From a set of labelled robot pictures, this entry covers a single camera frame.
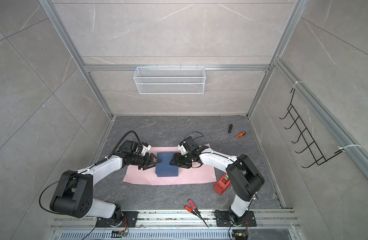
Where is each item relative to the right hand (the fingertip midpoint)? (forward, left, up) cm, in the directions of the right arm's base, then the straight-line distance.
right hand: (173, 163), depth 86 cm
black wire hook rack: (+2, -64, +24) cm, 68 cm away
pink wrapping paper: (-3, -17, -8) cm, 19 cm away
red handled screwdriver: (-23, -8, -6) cm, 25 cm away
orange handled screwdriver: (+25, -48, -7) cm, 55 cm away
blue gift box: (-3, +5, 0) cm, 6 cm away
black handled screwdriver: (+29, -40, -7) cm, 50 cm away
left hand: (+2, +9, +2) cm, 9 cm away
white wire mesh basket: (+50, +4, +23) cm, 56 cm away
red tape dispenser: (-12, -27, -3) cm, 30 cm away
